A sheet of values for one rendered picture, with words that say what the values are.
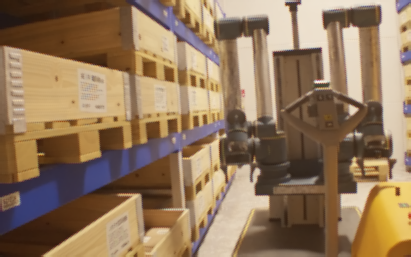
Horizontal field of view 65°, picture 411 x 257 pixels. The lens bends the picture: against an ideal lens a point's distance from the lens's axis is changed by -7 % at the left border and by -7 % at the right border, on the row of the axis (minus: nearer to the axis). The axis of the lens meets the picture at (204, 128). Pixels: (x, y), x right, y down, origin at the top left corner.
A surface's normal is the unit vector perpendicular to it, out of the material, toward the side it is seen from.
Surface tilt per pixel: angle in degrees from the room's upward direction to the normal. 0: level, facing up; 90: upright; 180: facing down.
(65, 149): 90
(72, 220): 90
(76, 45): 90
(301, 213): 90
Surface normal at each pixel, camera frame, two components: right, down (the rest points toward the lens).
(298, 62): -0.26, 0.07
